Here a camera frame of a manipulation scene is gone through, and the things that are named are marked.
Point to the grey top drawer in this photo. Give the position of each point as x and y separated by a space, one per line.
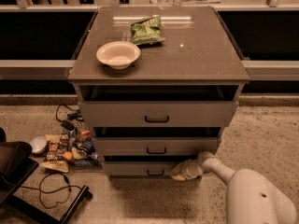
157 114

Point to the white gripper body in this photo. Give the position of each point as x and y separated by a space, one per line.
191 170

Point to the green chip bag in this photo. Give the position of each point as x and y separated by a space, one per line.
147 31

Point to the small white dome bowl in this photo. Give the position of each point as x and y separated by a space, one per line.
38 145

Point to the grey middle drawer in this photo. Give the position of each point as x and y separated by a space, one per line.
150 146

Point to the yellow-tipped gripper finger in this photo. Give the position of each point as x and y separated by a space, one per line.
176 173

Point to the blue snack packet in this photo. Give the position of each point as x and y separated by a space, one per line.
85 154

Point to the orange fruit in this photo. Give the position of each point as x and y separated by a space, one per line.
68 156

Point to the grey drawer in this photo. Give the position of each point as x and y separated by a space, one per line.
150 146
142 166
157 114

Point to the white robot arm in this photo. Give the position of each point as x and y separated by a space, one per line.
250 197

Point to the black chair base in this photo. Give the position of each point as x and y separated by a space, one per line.
15 167

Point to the grey drawer cabinet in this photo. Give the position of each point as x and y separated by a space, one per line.
196 62

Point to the brown snack bag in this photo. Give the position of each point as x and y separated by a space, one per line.
57 146

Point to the grey bottom drawer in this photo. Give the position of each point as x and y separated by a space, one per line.
142 166

